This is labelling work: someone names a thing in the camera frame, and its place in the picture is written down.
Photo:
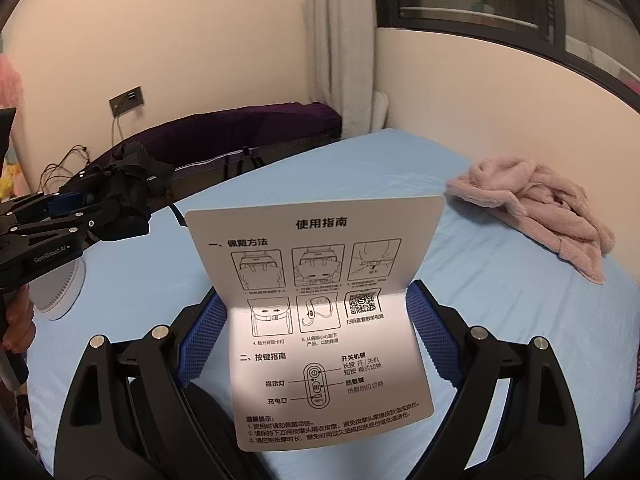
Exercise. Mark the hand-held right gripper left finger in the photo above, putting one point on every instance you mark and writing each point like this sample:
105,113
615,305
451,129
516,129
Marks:
200,340

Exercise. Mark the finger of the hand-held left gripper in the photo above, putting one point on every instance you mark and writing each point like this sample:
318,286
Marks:
92,222
65,202

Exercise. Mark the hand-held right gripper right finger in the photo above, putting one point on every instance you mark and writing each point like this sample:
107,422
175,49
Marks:
435,340

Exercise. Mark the white cylindrical bin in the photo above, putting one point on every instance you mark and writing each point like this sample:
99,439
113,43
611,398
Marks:
60,295

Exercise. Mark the black cloth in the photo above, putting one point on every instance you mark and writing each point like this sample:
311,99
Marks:
130,185

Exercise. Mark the white instruction leaflet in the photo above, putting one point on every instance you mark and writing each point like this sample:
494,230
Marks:
320,260

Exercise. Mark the person's left hand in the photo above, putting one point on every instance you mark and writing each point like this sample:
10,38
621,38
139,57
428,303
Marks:
17,320

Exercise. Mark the pile of plush toys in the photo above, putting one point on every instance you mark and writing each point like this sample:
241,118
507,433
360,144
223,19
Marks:
6,182

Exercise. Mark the blue bed sheet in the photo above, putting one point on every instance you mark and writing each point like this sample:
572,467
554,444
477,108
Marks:
500,310

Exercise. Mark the pink tulle cloth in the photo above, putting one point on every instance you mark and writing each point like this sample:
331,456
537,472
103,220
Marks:
7,80

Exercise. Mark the pink fluffy towel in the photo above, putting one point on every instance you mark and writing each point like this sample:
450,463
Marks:
550,210

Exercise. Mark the white flat panel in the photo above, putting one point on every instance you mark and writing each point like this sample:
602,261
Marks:
381,110

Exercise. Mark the cream curtain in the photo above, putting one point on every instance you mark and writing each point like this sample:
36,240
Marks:
340,45

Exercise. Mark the grey wall socket plate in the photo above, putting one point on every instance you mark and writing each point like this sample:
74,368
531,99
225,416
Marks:
126,101

